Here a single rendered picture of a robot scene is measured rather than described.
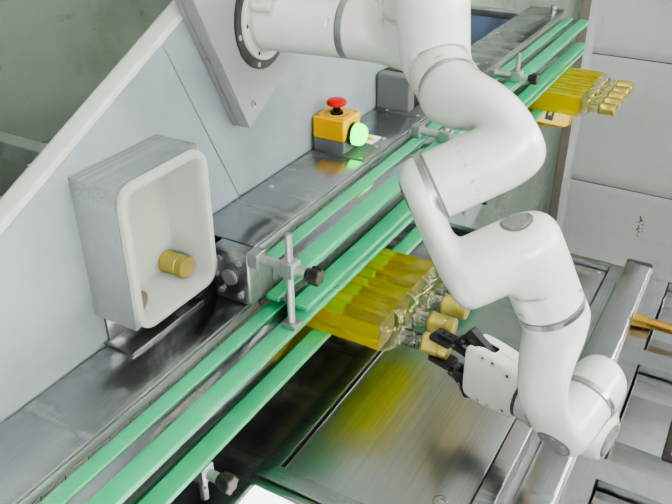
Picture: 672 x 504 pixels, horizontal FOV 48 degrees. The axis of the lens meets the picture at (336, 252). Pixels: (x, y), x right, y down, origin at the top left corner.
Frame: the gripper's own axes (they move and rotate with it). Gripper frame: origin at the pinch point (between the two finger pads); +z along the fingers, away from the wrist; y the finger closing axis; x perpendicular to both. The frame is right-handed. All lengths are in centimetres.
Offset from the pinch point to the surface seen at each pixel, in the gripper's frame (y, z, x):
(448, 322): 1.3, 2.6, -4.5
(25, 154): 13, 90, 23
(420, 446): -12.7, -3.4, 9.0
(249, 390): -3.3, 17.8, 25.6
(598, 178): -241, 221, -543
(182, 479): -2.6, 10.1, 43.6
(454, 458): -12.6, -8.8, 7.3
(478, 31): 10, 80, -120
